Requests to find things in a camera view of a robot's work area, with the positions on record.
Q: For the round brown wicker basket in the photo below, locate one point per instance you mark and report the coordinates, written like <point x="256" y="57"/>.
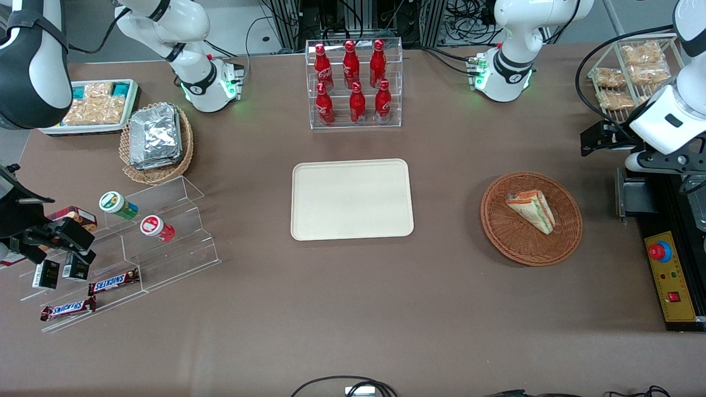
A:
<point x="524" y="251"/>

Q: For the aluminium profile frame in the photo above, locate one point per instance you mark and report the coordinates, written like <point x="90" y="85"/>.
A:
<point x="433" y="22"/>
<point x="289" y="25"/>

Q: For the packaged brown bread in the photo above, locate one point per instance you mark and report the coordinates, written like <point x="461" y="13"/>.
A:
<point x="609" y="77"/>
<point x="651" y="74"/>
<point x="615" y="100"/>
<point x="642" y="53"/>

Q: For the oval light wicker basket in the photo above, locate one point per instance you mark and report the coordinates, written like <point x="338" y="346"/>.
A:
<point x="160" y="173"/>

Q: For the brown chocolate box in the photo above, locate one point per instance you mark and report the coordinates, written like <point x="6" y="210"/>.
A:
<point x="74" y="215"/>

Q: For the brown Snickers bar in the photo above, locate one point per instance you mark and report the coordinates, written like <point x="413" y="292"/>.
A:
<point x="69" y="309"/>
<point x="113" y="282"/>

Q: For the red white snack cup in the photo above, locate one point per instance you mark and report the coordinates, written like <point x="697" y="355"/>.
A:
<point x="154" y="227"/>

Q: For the teal snack packet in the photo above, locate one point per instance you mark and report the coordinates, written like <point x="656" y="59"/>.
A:
<point x="121" y="89"/>
<point x="78" y="92"/>

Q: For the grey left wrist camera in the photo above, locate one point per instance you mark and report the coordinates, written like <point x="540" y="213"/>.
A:
<point x="634" y="162"/>

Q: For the red emergency stop button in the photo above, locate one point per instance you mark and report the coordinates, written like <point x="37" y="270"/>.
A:
<point x="658" y="251"/>

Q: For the silver foil container stack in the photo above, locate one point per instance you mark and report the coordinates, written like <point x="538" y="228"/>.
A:
<point x="155" y="135"/>

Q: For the clear plastic container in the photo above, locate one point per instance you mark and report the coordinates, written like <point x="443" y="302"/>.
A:
<point x="696" y="204"/>

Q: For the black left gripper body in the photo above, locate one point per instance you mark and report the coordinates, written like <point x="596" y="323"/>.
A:
<point x="619" y="138"/>

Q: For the clear acrylic stepped display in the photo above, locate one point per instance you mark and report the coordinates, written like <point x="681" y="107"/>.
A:
<point x="176" y="253"/>

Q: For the white rectangular snack tray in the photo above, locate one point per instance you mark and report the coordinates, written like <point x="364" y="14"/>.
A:
<point x="83" y="129"/>

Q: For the beige rectangular tray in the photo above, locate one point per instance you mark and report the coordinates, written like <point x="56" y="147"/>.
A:
<point x="353" y="198"/>

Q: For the green white snack cup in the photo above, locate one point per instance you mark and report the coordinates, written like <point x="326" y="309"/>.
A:
<point x="116" y="203"/>

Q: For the small silver device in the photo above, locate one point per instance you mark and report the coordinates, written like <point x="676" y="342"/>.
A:
<point x="359" y="392"/>

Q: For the grey metal end block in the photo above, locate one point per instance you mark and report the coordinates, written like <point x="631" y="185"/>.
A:
<point x="637" y="198"/>

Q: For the small black box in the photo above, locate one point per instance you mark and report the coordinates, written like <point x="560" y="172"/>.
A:
<point x="76" y="269"/>
<point x="46" y="274"/>

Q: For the clear bag golden snacks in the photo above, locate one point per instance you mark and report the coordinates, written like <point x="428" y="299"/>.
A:
<point x="80" y="113"/>
<point x="110" y="109"/>
<point x="99" y="90"/>

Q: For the yellow control panel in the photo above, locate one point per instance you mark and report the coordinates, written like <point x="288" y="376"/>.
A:
<point x="675" y="281"/>

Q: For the red cola bottle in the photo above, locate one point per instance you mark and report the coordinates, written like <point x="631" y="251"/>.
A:
<point x="383" y="103"/>
<point x="351" y="65"/>
<point x="357" y="105"/>
<point x="378" y="63"/>
<point x="324" y="69"/>
<point x="325" y="106"/>

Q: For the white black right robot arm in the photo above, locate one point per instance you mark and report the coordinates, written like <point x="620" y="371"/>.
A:
<point x="33" y="77"/>

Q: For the clear acrylic bottle rack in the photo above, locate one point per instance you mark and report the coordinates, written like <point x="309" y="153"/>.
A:
<point x="339" y="124"/>

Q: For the triangular packaged sandwich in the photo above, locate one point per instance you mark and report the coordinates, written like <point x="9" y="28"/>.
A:
<point x="532" y="209"/>

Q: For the black machine base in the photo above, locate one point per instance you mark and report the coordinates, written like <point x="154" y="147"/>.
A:
<point x="662" y="220"/>

